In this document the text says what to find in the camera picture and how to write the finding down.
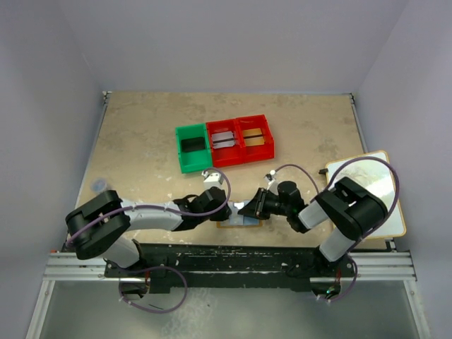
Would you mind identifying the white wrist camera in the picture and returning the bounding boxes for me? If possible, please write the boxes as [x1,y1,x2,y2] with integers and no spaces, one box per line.
[265,169,279,194]
[201,170,224,190]

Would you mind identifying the green plastic bin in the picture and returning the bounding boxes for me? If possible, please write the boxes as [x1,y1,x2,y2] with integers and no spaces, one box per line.
[175,124,213,174]

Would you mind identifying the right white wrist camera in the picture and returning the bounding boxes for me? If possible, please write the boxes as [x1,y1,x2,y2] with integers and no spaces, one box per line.
[265,169,279,194]

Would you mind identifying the white board with wooden frame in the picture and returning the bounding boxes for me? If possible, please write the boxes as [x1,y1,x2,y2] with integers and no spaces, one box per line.
[326,157,406,239]

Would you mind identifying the red bin with silver card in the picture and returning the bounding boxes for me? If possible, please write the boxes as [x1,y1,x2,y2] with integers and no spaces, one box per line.
[206,119,244,167]

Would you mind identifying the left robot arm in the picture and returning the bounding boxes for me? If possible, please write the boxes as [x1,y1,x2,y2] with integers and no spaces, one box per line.
[65,186,231,268]

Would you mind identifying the silver card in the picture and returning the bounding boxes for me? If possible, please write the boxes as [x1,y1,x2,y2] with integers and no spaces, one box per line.
[211,131,236,149]

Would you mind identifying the black card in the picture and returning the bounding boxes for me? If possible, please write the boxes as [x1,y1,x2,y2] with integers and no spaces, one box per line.
[180,136,206,153]

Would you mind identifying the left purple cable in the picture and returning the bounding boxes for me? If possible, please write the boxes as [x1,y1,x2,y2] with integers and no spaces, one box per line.
[65,167,232,314]

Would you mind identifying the aluminium frame rail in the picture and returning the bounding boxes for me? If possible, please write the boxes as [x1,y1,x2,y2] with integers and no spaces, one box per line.
[43,251,416,281]

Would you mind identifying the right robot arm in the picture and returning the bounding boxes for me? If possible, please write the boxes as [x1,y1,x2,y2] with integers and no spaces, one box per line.
[238,177,388,264]

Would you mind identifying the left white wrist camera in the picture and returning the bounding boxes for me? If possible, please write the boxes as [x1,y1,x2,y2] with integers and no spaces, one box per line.
[201,170,224,190]

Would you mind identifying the gold card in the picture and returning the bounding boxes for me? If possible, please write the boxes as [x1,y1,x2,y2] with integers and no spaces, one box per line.
[242,129,265,147]

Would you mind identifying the red bin with gold card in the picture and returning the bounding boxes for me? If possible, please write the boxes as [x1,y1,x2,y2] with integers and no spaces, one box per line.
[235,114,275,163]

